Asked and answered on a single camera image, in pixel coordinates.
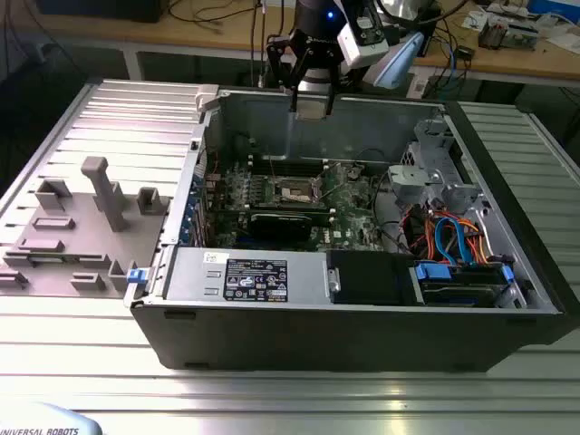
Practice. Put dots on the black graphics card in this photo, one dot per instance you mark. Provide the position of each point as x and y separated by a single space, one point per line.
281 225

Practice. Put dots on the gray electronics device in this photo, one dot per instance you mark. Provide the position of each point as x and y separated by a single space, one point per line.
507 34

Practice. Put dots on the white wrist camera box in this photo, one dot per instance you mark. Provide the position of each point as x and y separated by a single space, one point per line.
351 47

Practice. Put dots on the gray parts rack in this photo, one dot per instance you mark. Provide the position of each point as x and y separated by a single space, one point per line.
90 254

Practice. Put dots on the silver-topped CPU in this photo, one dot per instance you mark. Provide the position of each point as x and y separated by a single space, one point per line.
312 109

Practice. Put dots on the wooden desk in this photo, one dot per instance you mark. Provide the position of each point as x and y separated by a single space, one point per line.
204 27

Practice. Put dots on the black drive box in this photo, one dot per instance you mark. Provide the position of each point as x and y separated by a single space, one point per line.
367 276

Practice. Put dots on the gray plastic case latch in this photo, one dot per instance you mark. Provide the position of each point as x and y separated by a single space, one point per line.
206 97

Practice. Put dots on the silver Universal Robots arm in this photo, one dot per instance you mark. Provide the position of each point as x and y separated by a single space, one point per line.
399 59

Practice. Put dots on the black PC case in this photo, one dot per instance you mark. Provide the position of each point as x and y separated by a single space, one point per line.
317 335

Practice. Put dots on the gray metal bracket box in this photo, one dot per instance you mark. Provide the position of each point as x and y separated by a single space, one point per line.
408 181

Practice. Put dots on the perforated metal drive cage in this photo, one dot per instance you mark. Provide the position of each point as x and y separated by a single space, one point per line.
430 136

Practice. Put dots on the black RAM slot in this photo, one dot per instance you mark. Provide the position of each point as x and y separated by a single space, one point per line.
290 169
290 172
290 165
290 161

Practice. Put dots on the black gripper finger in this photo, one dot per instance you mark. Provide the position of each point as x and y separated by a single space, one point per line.
294 99
329 102

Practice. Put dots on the green Dell motherboard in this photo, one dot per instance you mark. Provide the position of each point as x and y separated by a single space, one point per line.
353 217

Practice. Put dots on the hard disk in blue carrier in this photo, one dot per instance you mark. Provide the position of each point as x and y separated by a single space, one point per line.
435 274

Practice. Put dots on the CPU socket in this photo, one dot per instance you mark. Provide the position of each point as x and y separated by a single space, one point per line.
292 192

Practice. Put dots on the blue plastic latch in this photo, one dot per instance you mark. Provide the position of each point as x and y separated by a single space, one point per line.
137 276

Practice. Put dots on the metal locking lever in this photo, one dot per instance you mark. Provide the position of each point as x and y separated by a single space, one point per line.
272 167

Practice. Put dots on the gray power supply with label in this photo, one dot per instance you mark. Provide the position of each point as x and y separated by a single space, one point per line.
195 272

